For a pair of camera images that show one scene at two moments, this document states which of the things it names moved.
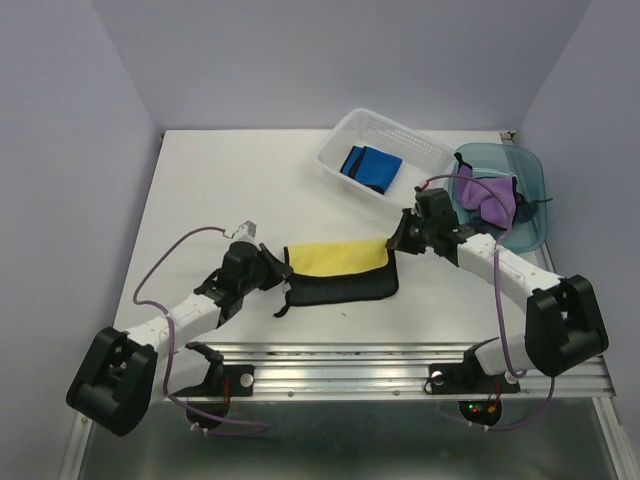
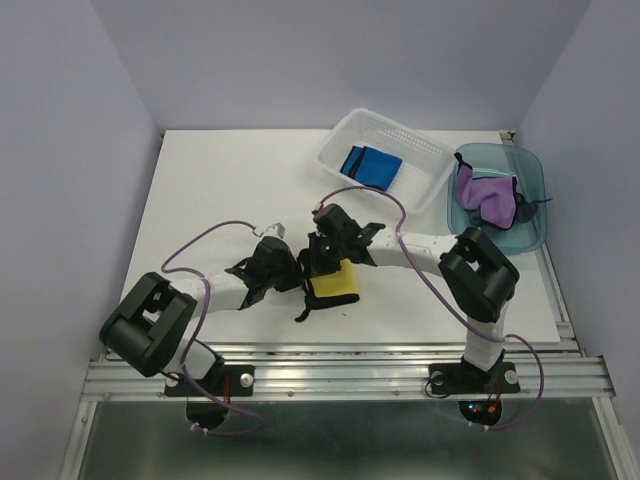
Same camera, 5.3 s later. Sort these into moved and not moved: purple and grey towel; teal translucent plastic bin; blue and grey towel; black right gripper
Moved: black right gripper
Not moved: teal translucent plastic bin; purple and grey towel; blue and grey towel
